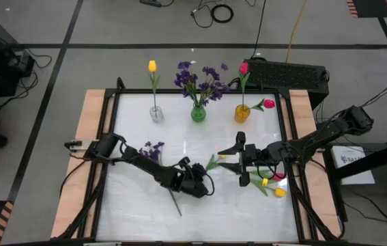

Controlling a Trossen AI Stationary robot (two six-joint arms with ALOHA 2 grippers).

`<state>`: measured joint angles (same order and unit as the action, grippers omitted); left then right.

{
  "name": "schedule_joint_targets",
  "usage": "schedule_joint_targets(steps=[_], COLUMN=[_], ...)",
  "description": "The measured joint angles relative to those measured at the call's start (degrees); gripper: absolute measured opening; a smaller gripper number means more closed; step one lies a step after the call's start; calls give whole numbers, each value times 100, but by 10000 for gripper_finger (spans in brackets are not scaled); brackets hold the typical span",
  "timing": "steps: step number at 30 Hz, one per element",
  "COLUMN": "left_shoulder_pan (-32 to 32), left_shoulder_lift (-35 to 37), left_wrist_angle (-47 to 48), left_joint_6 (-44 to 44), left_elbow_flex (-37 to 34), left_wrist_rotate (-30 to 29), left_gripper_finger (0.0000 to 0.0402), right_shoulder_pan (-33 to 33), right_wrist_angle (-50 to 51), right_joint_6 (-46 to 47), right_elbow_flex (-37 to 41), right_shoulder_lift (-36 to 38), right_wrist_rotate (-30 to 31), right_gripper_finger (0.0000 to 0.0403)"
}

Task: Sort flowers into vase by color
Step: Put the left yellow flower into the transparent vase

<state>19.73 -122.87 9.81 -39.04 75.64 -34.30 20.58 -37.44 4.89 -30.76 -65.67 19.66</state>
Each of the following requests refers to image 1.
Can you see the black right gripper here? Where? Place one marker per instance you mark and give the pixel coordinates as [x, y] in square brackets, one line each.
[253, 155]

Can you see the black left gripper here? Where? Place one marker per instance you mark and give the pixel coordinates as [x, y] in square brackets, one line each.
[193, 181]

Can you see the yellow artificial tulip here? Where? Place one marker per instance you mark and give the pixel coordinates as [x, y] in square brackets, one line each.
[152, 66]
[279, 192]
[265, 181]
[212, 163]

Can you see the red artificial tulip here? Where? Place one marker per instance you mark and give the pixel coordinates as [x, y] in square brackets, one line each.
[269, 103]
[278, 176]
[243, 68]

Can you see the purple artificial flower sprig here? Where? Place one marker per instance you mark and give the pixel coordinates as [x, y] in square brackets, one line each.
[210, 71]
[183, 73]
[154, 152]

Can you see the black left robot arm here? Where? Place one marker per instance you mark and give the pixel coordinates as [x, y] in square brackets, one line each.
[145, 164]

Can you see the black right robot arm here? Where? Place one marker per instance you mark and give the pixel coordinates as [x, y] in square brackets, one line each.
[316, 138]

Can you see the yellow glass vase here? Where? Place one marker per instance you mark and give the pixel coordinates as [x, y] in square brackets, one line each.
[242, 114]

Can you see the green glass vase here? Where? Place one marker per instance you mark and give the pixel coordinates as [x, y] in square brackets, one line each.
[198, 114]

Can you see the clear ribbed glass vase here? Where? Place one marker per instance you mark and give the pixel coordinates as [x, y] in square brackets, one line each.
[156, 114]

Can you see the light wooden side board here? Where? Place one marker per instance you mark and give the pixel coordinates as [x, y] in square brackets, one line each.
[299, 102]
[92, 99]

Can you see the black perforated computer case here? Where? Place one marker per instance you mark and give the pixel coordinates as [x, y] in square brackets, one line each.
[283, 77]

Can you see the white printed paper sheet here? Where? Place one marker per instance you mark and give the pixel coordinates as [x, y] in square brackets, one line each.
[353, 167]

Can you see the black side stand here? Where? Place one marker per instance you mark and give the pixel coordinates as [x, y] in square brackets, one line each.
[384, 159]

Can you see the black power strip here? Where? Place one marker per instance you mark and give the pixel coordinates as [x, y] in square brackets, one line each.
[150, 3]

